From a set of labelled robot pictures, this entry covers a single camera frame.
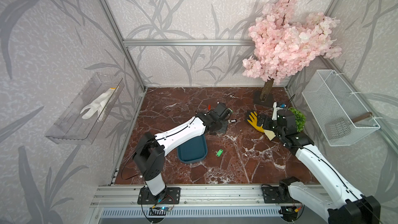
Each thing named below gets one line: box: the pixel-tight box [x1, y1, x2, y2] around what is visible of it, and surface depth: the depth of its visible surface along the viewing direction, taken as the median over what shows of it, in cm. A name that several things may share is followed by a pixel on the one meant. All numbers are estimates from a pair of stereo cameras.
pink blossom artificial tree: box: [242, 0, 343, 102], surface depth 70 cm
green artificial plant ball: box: [287, 106, 307, 133], surface depth 88 cm
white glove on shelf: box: [79, 86, 120, 122], surface depth 68 cm
